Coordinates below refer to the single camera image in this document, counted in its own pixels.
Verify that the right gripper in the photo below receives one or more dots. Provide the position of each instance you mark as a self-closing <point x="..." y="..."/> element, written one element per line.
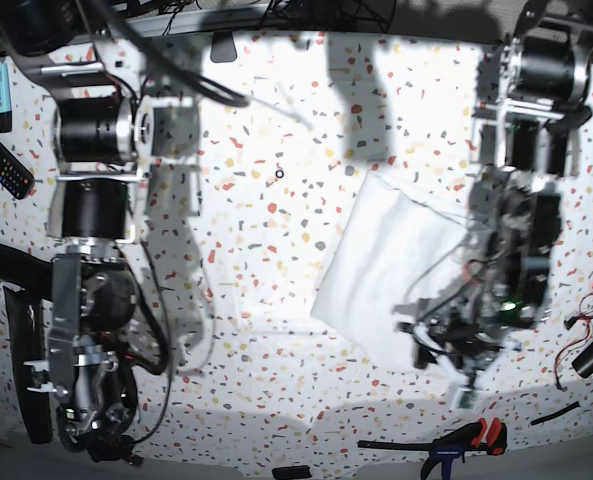
<point x="106" y="439"/>

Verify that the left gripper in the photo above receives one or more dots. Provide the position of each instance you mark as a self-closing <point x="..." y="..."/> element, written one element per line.
<point x="443" y="336"/>

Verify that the white T-shirt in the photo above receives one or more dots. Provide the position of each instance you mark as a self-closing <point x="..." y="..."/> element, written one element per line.
<point x="400" y="244"/>

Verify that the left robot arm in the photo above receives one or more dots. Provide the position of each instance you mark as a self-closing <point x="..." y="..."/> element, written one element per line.
<point x="543" y="85"/>

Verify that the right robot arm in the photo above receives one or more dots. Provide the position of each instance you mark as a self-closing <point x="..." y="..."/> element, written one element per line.
<point x="79" y="324"/>

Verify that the black orange bar clamp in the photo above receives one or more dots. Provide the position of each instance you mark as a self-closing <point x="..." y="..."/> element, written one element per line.
<point x="478" y="436"/>

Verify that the black T-shaped stand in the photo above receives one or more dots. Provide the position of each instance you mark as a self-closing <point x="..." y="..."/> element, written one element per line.
<point x="27" y="283"/>

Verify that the small black flat bar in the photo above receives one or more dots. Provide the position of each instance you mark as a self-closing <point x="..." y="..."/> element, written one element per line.
<point x="294" y="472"/>

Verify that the terrazzo pattern tablecloth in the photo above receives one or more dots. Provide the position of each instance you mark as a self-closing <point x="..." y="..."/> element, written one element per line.
<point x="246" y="206"/>

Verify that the black remote control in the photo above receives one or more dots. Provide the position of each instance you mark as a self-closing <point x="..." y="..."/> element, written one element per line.
<point x="14" y="177"/>

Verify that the blue highlighter marker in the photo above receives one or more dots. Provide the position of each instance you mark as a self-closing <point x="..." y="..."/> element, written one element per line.
<point x="6" y="116"/>

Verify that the black clip at table edge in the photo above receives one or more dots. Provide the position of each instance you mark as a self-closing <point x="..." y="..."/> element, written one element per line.
<point x="223" y="48"/>

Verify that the black cable sleeve piece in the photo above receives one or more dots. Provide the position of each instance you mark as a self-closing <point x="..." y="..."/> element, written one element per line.
<point x="557" y="414"/>

